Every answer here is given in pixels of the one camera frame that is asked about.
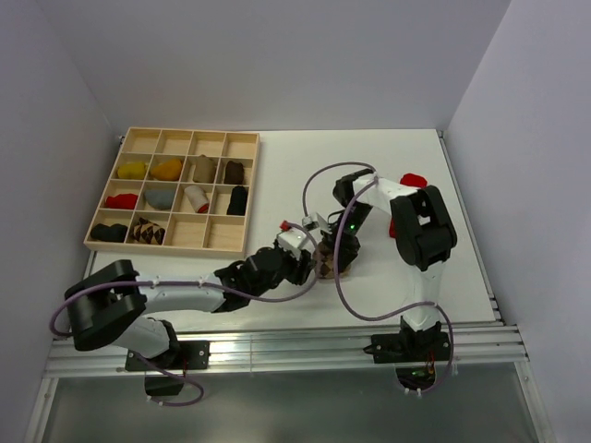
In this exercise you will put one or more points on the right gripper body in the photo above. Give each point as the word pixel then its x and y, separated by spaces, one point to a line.
pixel 355 219

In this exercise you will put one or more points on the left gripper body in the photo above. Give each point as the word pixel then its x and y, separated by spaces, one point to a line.
pixel 292 269

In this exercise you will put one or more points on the brown argyle sock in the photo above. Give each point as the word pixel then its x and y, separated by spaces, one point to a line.
pixel 324 255

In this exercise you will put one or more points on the black sock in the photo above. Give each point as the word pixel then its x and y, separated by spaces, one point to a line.
pixel 115 233
pixel 237 205

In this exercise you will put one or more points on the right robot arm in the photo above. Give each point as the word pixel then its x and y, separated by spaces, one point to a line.
pixel 424 237

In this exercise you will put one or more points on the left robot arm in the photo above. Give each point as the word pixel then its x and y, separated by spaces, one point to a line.
pixel 113 307

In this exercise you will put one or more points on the flat red Santa sock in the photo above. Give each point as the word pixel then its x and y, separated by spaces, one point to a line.
pixel 413 180

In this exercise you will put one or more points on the white red-tipped rolled sock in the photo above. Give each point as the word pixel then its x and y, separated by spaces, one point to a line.
pixel 197 199

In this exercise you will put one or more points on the dark brown rolled sock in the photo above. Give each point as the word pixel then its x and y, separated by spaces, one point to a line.
pixel 234 173

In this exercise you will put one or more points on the wooden compartment tray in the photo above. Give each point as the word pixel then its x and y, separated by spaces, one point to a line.
pixel 187 233

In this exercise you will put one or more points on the tan rolled sock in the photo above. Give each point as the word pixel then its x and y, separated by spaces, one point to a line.
pixel 205 170

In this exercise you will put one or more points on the grey rolled sock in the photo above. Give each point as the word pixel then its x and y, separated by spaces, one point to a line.
pixel 160 199

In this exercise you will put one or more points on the argyle rolled sock in tray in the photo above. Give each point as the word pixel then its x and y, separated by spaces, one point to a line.
pixel 147 232

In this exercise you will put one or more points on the orange rolled sock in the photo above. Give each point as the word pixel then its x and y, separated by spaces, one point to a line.
pixel 167 171

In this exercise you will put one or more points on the red rolled sock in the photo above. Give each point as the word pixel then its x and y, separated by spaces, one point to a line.
pixel 127 201

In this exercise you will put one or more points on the black rolled sock in tray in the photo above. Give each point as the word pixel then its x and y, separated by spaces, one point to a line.
pixel 115 233

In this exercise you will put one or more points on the yellow rolled sock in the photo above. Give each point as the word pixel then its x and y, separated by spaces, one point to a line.
pixel 131 171

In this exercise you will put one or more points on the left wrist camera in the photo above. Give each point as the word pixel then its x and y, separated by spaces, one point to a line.
pixel 291 240

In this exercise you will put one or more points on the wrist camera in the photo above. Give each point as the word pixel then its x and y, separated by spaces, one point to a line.
pixel 291 240
pixel 314 221

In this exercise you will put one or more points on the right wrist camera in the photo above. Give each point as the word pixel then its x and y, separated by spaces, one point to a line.
pixel 314 221

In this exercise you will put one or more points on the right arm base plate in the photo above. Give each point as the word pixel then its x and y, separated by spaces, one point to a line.
pixel 388 346

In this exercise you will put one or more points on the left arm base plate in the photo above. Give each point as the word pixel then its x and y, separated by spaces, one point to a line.
pixel 188 355

